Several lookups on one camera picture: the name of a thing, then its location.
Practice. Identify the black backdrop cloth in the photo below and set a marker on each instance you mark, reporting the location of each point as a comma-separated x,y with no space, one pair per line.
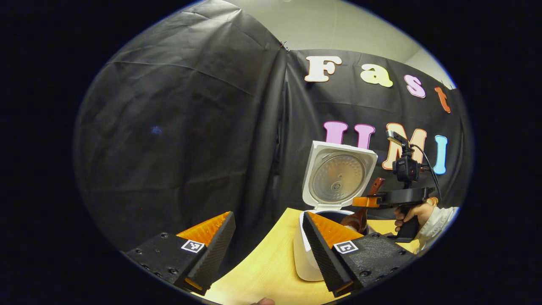
190,135

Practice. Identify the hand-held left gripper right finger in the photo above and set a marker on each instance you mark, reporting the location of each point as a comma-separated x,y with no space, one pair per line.
326,258

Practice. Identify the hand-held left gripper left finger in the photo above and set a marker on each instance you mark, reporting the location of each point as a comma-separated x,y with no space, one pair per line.
209,258

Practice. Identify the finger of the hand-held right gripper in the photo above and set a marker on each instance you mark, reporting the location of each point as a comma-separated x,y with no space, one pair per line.
366,201

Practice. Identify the brown wooden spoon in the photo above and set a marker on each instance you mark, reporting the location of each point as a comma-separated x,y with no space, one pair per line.
360,218

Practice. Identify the white rice cooker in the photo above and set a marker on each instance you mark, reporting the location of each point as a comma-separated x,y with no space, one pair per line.
336,178

